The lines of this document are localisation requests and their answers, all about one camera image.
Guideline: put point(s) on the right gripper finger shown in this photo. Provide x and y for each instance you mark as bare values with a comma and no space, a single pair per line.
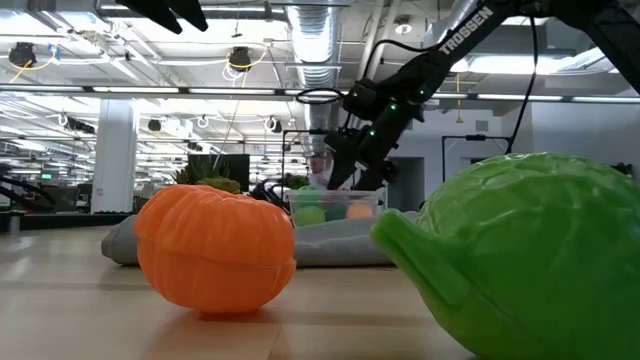
342,170
377,175

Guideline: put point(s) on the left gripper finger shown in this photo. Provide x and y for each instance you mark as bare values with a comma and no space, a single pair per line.
192,10
155,10

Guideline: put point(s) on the clear plastic tupperware container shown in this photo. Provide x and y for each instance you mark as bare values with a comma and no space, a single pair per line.
379,207

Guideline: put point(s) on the orange toy tangerine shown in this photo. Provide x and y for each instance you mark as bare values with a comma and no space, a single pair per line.
215,250

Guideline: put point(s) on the light green toy cabbage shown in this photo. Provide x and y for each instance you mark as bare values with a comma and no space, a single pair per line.
525,250

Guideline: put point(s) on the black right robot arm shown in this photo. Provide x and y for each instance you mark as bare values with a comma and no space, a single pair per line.
465,35

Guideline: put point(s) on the person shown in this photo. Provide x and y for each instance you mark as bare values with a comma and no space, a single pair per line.
318,167

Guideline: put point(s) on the grey door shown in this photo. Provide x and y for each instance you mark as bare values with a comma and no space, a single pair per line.
411,185

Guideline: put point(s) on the green bushy plant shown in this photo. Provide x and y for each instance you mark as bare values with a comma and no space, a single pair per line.
299,180

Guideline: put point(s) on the grey folded cloth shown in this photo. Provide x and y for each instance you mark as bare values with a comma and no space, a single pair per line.
340,245

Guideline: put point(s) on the overhead light bar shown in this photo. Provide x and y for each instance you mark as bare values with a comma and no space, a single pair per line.
225,91

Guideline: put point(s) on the black background monitor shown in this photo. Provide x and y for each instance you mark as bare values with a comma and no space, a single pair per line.
239,167

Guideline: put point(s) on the round ceiling sensor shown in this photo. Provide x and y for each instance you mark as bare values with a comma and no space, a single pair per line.
403,28

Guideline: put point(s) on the potted succulent plant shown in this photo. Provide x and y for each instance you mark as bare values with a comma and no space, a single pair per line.
202,172

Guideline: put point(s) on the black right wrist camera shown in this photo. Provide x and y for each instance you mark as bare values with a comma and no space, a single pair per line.
342,139

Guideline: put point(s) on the black metal frame stand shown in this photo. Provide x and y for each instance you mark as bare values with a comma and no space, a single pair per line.
475,137
300,132

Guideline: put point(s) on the black ceiling camera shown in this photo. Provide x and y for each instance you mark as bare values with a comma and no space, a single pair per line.
240,57
22,54

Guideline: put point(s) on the wall air vent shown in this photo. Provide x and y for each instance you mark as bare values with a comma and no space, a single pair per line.
481,125

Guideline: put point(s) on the silver corrugated ventilation duct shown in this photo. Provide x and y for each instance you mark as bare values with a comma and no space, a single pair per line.
315,45

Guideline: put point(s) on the black aluminium table frame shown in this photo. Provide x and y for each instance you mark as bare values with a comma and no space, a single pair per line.
75,221

